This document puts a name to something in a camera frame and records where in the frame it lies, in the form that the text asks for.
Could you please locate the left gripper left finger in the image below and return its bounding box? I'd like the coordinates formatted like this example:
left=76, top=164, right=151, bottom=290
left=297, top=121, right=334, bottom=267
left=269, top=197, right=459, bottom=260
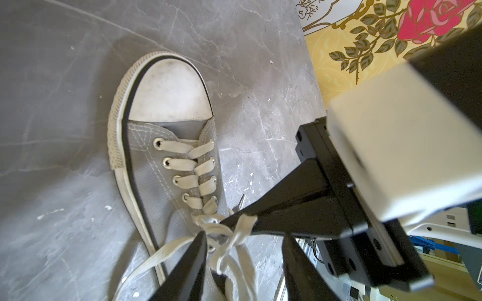
left=149, top=232, right=208, bottom=300

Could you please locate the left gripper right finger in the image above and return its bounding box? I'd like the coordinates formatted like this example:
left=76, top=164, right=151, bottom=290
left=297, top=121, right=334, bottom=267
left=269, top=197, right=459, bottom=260
left=282, top=233, right=340, bottom=301

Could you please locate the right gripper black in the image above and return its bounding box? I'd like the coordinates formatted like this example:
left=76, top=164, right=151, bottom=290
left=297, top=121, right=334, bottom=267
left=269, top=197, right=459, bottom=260
left=221, top=117, right=434, bottom=292

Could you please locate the white shoelace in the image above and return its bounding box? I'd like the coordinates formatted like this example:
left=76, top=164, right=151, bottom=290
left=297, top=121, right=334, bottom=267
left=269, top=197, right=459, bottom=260
left=107, top=129, right=258, bottom=300

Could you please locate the grey canvas sneaker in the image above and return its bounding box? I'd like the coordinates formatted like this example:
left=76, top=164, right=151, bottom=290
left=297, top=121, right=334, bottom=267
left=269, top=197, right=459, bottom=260
left=107, top=51, right=257, bottom=300

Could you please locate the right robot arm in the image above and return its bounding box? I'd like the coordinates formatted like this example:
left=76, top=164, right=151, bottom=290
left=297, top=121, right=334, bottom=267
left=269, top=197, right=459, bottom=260
left=223, top=27, right=481, bottom=300

